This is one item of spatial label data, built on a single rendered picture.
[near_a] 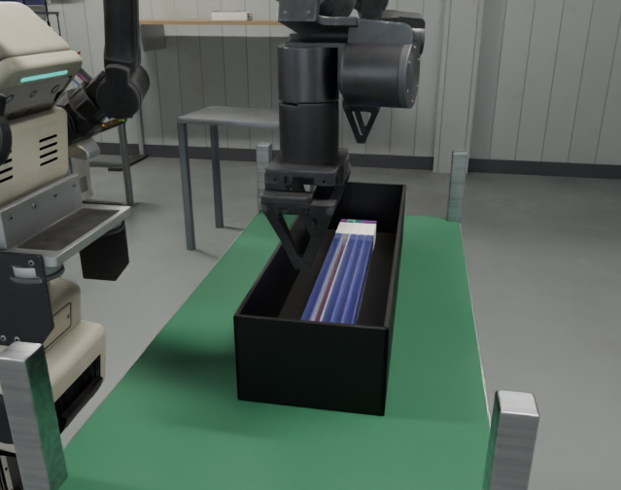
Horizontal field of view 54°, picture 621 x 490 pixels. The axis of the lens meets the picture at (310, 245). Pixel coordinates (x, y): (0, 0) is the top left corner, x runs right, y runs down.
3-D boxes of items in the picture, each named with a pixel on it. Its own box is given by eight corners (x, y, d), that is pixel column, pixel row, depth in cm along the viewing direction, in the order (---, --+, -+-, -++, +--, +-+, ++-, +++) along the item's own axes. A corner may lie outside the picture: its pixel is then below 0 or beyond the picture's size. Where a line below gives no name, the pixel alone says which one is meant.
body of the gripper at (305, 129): (348, 164, 64) (349, 92, 61) (334, 192, 54) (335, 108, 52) (288, 162, 65) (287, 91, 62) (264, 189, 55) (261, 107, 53)
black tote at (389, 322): (317, 232, 123) (318, 180, 119) (402, 238, 120) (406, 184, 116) (236, 400, 71) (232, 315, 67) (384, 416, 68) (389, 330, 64)
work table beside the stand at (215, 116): (295, 262, 350) (294, 123, 320) (187, 249, 369) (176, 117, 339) (317, 236, 390) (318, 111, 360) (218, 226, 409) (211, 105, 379)
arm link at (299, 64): (292, 32, 58) (266, 34, 53) (361, 32, 56) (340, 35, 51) (293, 105, 61) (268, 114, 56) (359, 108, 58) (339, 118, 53)
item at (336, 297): (340, 234, 119) (340, 218, 118) (376, 236, 118) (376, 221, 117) (285, 380, 73) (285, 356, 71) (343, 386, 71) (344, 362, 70)
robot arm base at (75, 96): (71, 98, 121) (35, 107, 110) (97, 74, 118) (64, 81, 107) (99, 133, 123) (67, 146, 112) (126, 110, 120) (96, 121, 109)
